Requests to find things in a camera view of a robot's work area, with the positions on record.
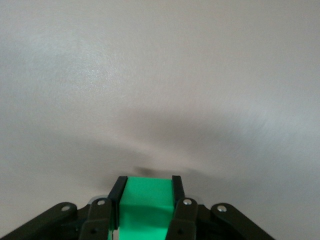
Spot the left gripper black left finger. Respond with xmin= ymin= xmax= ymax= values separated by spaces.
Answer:
xmin=0 ymin=175 xmax=129 ymax=240

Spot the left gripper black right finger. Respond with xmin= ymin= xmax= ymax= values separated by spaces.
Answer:
xmin=164 ymin=174 xmax=276 ymax=240

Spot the green cube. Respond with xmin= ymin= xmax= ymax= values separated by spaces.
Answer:
xmin=106 ymin=176 xmax=175 ymax=240

